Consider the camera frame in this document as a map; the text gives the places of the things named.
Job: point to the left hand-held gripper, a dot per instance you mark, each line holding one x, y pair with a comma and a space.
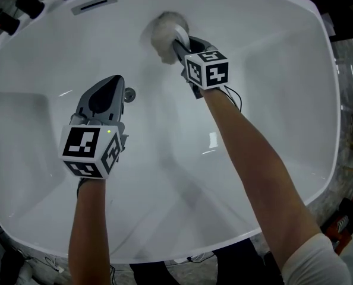
81, 147

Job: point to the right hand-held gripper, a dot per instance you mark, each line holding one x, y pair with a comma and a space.
209, 70

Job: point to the white fluffy cleaning cloth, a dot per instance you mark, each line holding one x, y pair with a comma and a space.
164, 37

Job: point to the white bathtub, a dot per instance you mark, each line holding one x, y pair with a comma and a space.
164, 159

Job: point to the person's right forearm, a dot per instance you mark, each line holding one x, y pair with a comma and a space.
253, 165

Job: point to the person's left forearm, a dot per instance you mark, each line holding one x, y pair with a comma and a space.
88, 233

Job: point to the chrome bathtub drain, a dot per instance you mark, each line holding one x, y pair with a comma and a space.
131, 95

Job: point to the chrome overflow slot plate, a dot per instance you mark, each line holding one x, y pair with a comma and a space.
94, 4

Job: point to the black faucet knob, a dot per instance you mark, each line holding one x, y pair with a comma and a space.
7, 24
30, 4

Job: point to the white power strip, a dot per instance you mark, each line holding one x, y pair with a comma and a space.
182, 259

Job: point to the person's black trousers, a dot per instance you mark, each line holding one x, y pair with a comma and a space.
224, 269

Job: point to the orange striped case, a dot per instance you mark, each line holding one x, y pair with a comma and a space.
343, 230

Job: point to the person's white shirt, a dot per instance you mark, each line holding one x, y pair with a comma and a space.
313, 266

